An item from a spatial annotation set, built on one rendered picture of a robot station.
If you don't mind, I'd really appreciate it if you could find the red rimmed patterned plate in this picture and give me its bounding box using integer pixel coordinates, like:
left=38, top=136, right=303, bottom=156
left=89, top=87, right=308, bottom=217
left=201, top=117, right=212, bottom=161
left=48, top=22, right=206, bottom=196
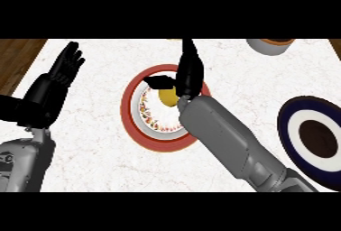
left=120, top=63, right=213, bottom=153

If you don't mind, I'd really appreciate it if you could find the navy and white plate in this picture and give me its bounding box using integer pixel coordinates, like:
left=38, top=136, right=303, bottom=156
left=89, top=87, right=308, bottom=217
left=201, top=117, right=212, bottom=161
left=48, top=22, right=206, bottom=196
left=278, top=96, right=341, bottom=192

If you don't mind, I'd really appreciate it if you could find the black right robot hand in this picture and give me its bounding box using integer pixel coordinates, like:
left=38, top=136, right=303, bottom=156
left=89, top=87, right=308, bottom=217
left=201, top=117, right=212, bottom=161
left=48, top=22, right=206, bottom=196
left=144, top=39, right=207, bottom=99

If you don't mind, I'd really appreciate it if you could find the grey cup with orange rim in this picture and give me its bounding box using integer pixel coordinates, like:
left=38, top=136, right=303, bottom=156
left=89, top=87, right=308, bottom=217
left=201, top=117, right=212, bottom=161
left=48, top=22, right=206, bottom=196
left=246, top=39, right=296, bottom=57

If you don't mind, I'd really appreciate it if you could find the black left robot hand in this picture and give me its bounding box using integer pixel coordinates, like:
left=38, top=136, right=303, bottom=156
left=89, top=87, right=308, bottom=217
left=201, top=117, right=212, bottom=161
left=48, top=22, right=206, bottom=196
left=0, top=41, right=88, bottom=130

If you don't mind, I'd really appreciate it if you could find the yellow lemon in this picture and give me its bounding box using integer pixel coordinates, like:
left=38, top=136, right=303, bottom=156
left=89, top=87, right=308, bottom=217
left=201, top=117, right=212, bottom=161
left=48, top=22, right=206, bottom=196
left=157, top=88, right=182, bottom=108

